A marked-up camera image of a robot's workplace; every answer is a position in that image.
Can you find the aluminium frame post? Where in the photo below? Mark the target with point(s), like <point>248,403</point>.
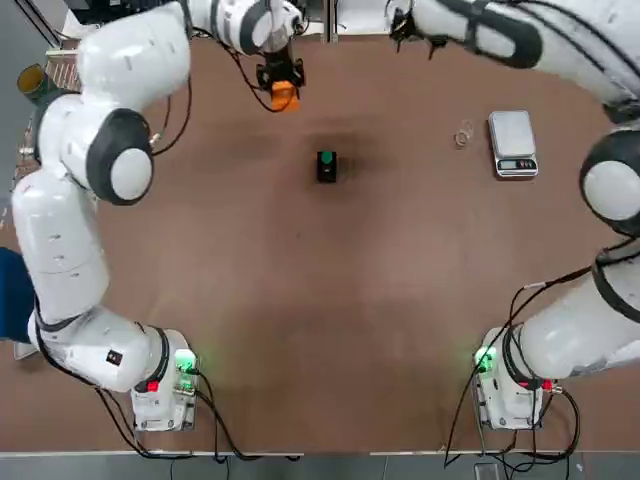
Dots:
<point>330,20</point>

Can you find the teal cup yellow inside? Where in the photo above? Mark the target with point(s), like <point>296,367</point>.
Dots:
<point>30,80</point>

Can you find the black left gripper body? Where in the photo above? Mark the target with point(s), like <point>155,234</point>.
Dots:
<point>280,64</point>

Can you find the black button box base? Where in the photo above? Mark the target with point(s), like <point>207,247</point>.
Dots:
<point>327,175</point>

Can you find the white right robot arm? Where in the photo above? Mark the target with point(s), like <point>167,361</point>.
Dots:
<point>565,340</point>

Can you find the white electronic scale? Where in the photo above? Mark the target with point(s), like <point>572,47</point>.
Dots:
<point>512,135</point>

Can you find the clear measuring cup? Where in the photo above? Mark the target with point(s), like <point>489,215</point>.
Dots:
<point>462,142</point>

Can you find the blue cloth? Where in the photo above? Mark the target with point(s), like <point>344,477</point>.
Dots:
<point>15,295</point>

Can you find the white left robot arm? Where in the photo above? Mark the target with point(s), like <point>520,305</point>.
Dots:
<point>65,235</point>

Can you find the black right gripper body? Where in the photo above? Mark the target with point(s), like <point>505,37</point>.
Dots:
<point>402,22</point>

